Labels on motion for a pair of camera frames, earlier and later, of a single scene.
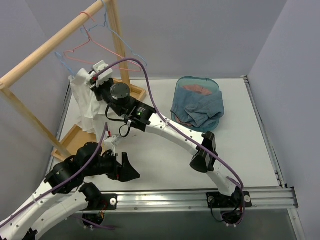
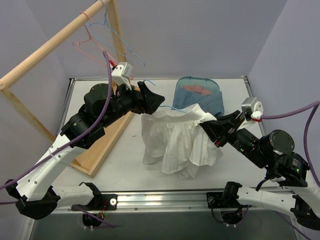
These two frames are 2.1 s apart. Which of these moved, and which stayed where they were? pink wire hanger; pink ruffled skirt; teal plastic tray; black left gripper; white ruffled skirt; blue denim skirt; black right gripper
Moved: white ruffled skirt; black right gripper; pink wire hanger; black left gripper
Stayed: pink ruffled skirt; teal plastic tray; blue denim skirt
